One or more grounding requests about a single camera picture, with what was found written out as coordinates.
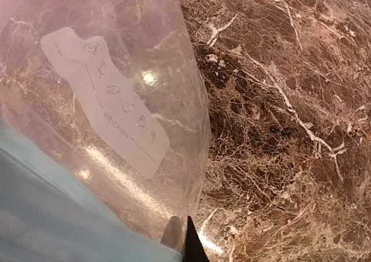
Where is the clear zip top bag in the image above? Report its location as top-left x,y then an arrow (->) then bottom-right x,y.
1,0 -> 210,261

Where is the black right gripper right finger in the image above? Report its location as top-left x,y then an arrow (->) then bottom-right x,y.
184,216 -> 208,262

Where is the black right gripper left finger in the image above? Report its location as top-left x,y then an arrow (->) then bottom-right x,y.
161,216 -> 182,252

